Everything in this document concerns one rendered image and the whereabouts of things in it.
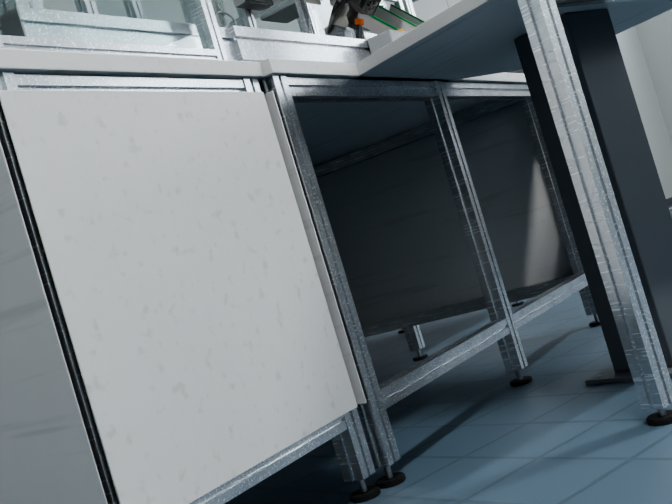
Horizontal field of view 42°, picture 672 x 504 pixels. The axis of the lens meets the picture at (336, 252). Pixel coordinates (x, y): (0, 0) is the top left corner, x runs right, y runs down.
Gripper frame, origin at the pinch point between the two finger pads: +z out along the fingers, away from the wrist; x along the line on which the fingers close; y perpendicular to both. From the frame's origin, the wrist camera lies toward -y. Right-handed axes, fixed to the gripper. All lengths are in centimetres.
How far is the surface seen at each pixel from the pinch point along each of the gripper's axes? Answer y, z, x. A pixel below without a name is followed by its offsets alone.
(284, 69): 35, -7, -71
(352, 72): 35, -7, -45
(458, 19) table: 54, -31, -53
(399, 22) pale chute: 0.3, -4.7, 33.9
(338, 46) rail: 21.9, -6.1, -32.2
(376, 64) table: 39, -12, -45
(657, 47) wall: -100, 26, 846
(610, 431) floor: 124, 13, -57
